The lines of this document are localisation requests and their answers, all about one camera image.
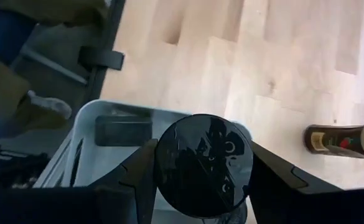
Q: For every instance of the white plastic bin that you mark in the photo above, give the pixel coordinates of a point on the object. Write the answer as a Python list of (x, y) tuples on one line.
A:
[(100, 158)]

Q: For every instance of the person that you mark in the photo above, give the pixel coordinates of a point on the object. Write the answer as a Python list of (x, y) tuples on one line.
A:
[(1, 87)]

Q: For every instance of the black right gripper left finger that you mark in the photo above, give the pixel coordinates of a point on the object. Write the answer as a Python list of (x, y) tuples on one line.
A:
[(141, 174)]

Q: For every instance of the orange spice bottle black cap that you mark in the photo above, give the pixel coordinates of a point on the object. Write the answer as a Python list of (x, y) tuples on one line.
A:
[(203, 165)]

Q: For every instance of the black table frame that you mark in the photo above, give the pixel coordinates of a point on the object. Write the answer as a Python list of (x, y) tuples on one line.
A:
[(102, 58)]

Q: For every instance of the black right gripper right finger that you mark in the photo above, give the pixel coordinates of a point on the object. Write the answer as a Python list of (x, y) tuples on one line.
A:
[(275, 186)]

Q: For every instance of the yellow-capped brown spice bottle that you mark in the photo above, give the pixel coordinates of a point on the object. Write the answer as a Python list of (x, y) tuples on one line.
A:
[(334, 141)]

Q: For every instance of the person's shoe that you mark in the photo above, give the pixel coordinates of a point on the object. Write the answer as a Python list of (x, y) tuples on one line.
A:
[(51, 105)]

